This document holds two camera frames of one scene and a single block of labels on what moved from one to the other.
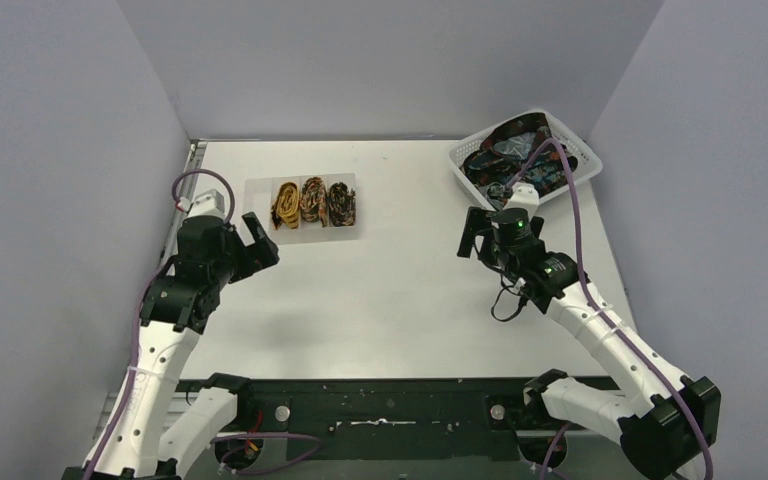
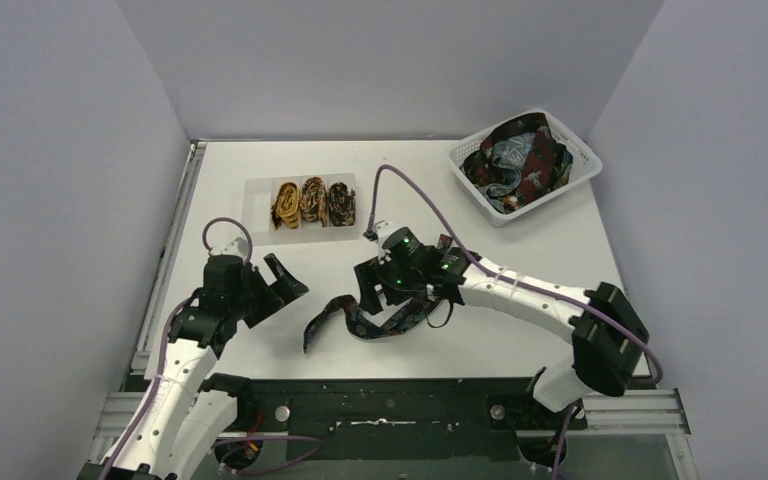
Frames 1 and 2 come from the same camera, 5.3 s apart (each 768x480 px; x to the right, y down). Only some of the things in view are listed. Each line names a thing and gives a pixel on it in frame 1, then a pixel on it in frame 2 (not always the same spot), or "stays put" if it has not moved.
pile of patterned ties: [510, 144] stays put
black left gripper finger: [263, 253] to [285, 289]
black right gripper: [477, 220] to [367, 272]
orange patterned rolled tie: [313, 200] stays put
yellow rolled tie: [285, 209] stays put
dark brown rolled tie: [342, 205] stays put
